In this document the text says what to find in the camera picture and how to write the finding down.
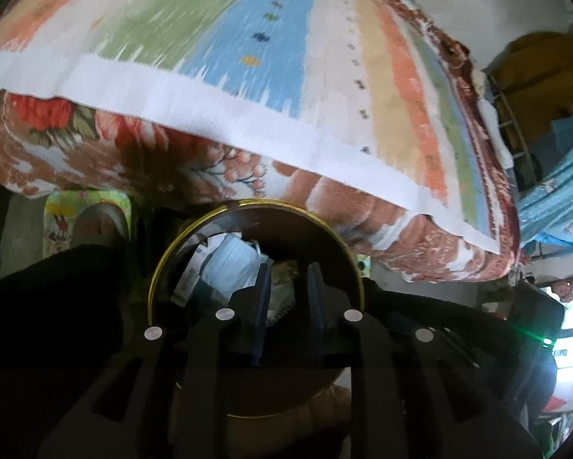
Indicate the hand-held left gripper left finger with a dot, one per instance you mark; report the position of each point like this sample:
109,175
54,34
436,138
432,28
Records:
262,306

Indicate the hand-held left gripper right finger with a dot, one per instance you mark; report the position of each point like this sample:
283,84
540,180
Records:
316,306

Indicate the blue face mask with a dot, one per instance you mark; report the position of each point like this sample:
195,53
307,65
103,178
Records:
229,263

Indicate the green white carton box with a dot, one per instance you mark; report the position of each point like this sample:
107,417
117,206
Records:
188,277

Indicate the dark bin with gold rim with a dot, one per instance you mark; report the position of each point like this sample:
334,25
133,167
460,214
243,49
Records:
291,229

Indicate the blue printed hanging cloth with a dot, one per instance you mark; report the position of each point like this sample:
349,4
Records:
559,196

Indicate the brown floral blanket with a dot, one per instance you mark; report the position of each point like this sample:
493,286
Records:
171,153

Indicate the white cloth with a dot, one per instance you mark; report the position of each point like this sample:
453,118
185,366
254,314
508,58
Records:
494,124

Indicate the metal rack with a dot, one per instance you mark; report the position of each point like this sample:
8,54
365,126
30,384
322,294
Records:
509,119

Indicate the yellow hanging garment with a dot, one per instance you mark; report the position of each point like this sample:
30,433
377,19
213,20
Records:
540,71

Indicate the striped colourful mat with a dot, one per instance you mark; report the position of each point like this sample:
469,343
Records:
267,57

